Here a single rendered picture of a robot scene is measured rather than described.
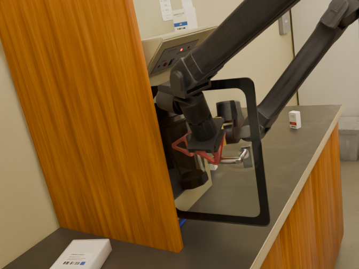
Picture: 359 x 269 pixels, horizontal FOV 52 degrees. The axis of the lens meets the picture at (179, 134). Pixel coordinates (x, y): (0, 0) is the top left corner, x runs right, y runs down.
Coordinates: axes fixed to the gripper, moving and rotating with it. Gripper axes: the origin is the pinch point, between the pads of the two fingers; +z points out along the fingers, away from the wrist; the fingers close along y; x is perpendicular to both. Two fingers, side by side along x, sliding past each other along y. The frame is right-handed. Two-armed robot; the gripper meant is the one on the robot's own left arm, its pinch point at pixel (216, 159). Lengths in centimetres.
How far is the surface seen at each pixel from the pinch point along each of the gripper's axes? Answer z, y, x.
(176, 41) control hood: -21.4, -21.6, -11.3
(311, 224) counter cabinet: 79, -33, 10
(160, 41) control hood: -25.7, -15.2, -11.4
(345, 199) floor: 192, -129, 13
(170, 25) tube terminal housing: -18.6, -37.5, -20.6
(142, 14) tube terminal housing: -27.9, -27.6, -21.6
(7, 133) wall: -11, 2, -66
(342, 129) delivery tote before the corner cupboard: 193, -208, 7
